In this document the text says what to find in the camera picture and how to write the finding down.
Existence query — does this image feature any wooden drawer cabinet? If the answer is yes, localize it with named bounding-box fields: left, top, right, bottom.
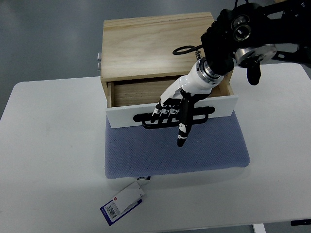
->
left=100, top=11, right=235, bottom=109

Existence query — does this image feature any white blue product tag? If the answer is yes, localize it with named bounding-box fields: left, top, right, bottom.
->
left=100, top=182, right=145, bottom=226

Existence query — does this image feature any metal table bracket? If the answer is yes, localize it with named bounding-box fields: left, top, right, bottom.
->
left=97, top=52, right=102, bottom=71

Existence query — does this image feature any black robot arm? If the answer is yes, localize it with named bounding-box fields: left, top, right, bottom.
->
left=173, top=0, right=311, bottom=85

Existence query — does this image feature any black drawer handle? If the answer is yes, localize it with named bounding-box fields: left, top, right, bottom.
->
left=133, top=106, right=215, bottom=130

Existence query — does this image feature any black bar under table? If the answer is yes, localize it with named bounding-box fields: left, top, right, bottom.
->
left=291, top=219, right=311, bottom=226

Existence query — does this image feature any blue mesh cushion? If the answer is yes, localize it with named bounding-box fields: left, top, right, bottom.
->
left=105, top=113, right=250, bottom=179

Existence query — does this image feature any white table leg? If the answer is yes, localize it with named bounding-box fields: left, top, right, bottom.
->
left=252, top=223, right=266, bottom=233

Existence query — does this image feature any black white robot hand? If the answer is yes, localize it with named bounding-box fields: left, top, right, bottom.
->
left=151, top=57, right=224, bottom=147

